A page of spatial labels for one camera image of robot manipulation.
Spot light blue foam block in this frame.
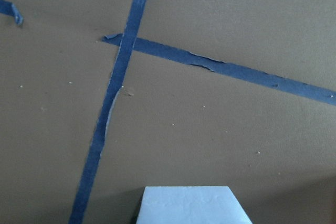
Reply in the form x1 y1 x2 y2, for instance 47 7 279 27
136 186 251 223

